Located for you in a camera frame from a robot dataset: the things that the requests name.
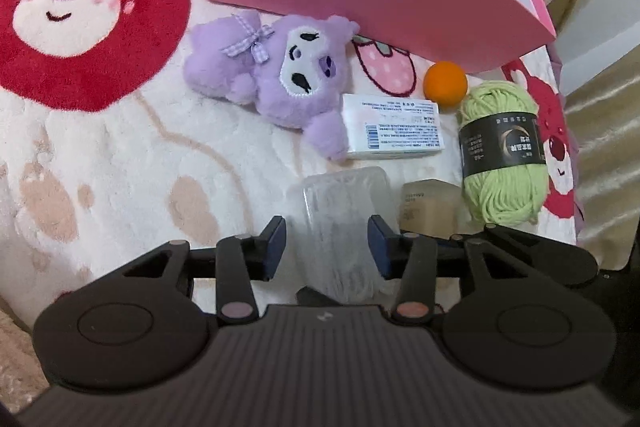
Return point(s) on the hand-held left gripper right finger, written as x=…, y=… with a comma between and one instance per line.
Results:
x=377, y=248

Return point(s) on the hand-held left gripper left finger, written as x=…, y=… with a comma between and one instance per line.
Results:
x=276, y=248

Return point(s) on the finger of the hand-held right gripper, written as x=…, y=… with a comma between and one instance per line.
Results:
x=545, y=254

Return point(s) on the clear plastic swab box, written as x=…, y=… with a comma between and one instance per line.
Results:
x=335, y=217

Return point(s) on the beige bottle with gold cap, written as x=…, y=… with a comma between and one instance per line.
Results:
x=430, y=207

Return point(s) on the green yarn ball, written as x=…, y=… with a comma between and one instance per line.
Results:
x=500, y=187

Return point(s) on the white and blue carton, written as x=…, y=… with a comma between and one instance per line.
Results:
x=390, y=127

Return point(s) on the purple plush toy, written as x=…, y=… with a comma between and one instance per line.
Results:
x=280, y=77

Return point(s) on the orange ball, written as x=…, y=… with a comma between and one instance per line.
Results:
x=445, y=84

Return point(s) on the beige striped curtain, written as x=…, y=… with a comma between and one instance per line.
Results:
x=610, y=147

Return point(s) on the red bear printed blanket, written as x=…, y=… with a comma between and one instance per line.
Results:
x=100, y=157

